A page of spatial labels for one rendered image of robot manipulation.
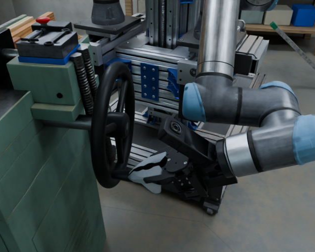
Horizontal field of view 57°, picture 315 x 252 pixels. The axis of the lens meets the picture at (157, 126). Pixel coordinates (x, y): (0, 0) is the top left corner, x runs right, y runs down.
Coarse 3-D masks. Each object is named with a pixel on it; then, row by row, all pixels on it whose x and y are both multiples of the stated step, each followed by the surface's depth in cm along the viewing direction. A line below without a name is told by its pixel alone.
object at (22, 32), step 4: (48, 12) 99; (52, 12) 99; (48, 16) 97; (52, 16) 99; (32, 20) 91; (52, 20) 100; (28, 24) 88; (20, 28) 84; (24, 28) 84; (28, 28) 86; (12, 32) 81; (16, 32) 81; (20, 32) 82; (24, 32) 84; (28, 32) 86; (12, 36) 79; (16, 36) 81; (20, 36) 83; (24, 36) 84
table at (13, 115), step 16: (0, 80) 66; (96, 80) 75; (0, 96) 60; (16, 96) 60; (0, 112) 55; (16, 112) 58; (32, 112) 63; (48, 112) 62; (64, 112) 62; (0, 128) 54; (16, 128) 59; (0, 144) 54
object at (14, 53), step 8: (0, 32) 64; (8, 32) 67; (0, 40) 64; (8, 40) 67; (0, 48) 65; (8, 48) 65; (0, 56) 65; (8, 56) 65; (0, 64) 65; (0, 72) 65; (8, 72) 68
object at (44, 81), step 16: (16, 64) 59; (32, 64) 59; (48, 64) 59; (16, 80) 61; (32, 80) 61; (48, 80) 60; (64, 80) 60; (32, 96) 63; (48, 96) 62; (64, 96) 62; (80, 96) 65
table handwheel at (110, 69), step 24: (120, 72) 62; (96, 96) 54; (120, 96) 70; (48, 120) 68; (96, 120) 53; (120, 120) 65; (96, 144) 54; (120, 144) 70; (96, 168) 56; (120, 168) 72
